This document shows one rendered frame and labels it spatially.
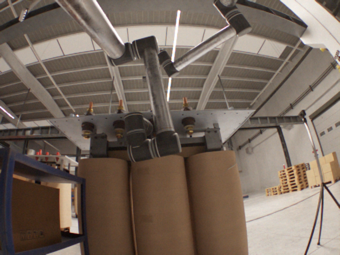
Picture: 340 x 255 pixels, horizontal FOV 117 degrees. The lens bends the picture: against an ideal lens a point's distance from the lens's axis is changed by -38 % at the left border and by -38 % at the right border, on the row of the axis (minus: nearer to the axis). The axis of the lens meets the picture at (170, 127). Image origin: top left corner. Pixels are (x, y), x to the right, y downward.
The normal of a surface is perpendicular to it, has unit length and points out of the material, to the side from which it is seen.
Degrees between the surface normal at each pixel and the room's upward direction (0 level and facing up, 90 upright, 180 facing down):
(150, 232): 90
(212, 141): 90
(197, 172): 90
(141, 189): 90
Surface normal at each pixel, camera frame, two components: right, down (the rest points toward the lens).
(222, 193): 0.08, -0.43
